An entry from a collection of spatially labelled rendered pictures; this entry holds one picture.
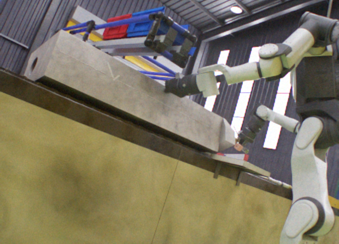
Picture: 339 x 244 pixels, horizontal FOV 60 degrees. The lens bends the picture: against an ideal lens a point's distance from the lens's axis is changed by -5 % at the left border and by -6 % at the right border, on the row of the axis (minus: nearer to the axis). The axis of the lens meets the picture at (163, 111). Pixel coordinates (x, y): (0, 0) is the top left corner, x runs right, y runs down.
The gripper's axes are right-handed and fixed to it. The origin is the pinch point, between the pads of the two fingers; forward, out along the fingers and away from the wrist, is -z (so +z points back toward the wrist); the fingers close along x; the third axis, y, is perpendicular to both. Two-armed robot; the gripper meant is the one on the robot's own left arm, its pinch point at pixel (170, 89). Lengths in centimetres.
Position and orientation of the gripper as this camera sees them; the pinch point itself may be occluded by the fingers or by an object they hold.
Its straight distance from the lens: 143.5
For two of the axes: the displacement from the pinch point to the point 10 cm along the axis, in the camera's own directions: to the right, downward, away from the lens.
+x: 7.3, 3.5, 5.9
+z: 6.5, -1.1, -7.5
